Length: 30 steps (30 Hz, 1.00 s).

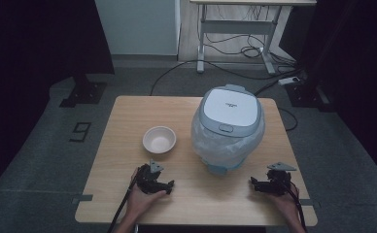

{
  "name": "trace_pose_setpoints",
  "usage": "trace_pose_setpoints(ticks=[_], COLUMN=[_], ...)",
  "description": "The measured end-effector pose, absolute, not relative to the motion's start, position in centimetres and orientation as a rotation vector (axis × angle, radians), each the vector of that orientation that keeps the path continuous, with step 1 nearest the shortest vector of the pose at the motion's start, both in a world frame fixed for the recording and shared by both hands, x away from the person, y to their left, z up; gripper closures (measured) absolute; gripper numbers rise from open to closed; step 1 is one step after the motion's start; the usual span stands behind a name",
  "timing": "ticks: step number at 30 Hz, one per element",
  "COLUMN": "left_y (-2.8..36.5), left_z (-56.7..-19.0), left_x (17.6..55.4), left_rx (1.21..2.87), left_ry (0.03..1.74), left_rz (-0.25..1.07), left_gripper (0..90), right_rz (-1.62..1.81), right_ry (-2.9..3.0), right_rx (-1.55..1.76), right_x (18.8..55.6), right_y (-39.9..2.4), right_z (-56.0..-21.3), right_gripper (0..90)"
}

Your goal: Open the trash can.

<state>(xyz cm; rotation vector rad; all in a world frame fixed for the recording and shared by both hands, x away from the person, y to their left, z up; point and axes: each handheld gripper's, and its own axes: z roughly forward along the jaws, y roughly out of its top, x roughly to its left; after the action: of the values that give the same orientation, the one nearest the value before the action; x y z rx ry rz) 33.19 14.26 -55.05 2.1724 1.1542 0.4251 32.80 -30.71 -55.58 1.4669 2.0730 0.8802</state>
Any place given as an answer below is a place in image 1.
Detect left hand-held gripper black cable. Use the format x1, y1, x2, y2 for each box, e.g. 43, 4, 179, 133
107, 176, 139, 233

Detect hand-held gripper black cable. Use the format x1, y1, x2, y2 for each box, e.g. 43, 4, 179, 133
107, 176, 139, 233
278, 179, 308, 233

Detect white bowl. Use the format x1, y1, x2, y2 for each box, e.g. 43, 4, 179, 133
142, 125, 178, 154

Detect black stand base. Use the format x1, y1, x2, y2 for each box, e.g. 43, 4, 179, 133
285, 82, 336, 113
59, 73, 108, 109

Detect dark curtain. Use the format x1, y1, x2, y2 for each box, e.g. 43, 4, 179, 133
278, 0, 377, 187
0, 0, 116, 198

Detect long black floor cable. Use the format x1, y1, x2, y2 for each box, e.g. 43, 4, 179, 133
150, 59, 304, 97

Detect pale grey partition panel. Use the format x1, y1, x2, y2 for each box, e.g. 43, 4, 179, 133
93, 0, 182, 56

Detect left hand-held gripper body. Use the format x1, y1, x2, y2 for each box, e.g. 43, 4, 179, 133
134, 159, 165, 195

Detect looped black cable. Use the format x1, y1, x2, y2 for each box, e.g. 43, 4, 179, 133
277, 107, 298, 132

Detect clear plastic bin liner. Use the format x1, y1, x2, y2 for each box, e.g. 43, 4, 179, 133
190, 111, 266, 170

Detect person's left hand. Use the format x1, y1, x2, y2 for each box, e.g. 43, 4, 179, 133
125, 168, 167, 221

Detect white desk frame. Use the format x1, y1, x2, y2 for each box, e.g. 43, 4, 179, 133
189, 0, 317, 76

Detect blue-grey lidded trash bin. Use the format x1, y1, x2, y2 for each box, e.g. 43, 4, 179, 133
190, 83, 266, 177

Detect person's right hand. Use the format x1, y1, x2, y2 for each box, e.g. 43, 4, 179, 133
267, 182, 299, 218

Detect white power strip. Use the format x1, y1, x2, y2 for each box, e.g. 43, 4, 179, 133
277, 76, 301, 86

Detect right hand-held gripper black cable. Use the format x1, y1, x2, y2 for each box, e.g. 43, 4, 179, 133
278, 179, 308, 233

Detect tangled black cables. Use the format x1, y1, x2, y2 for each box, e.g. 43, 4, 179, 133
204, 6, 297, 66

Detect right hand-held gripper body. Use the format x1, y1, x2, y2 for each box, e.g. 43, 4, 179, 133
263, 162, 297, 196

